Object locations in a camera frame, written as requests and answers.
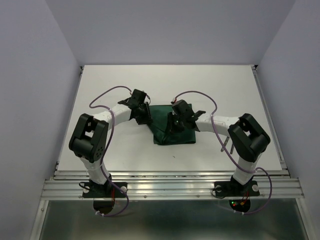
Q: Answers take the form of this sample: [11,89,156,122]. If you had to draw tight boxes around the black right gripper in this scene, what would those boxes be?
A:
[164,112,185,134]

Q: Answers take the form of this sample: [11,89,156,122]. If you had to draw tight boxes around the dark green cloth napkin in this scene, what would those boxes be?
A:
[148,105,196,146]

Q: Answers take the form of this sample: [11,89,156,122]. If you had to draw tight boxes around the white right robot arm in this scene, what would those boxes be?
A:
[166,99,271,195]

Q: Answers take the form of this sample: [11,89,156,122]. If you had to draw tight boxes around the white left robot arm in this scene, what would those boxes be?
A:
[68,89,152,197]

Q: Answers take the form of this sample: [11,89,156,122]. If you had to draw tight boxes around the steel fork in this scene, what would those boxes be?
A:
[220,136,230,152]

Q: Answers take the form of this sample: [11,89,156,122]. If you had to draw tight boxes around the steel table knife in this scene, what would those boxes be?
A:
[229,143,235,155]

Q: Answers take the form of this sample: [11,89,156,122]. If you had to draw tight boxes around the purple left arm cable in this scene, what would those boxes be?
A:
[89,85,133,217]

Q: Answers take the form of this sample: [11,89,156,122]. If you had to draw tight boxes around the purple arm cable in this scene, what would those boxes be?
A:
[170,90,273,216]
[89,85,133,217]

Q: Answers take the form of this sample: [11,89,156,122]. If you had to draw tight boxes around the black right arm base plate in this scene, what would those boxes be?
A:
[211,177,260,199]

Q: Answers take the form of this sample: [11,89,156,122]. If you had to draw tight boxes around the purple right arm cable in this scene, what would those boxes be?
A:
[170,90,273,216]

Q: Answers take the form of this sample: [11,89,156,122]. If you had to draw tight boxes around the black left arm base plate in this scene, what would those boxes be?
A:
[78,179,126,199]

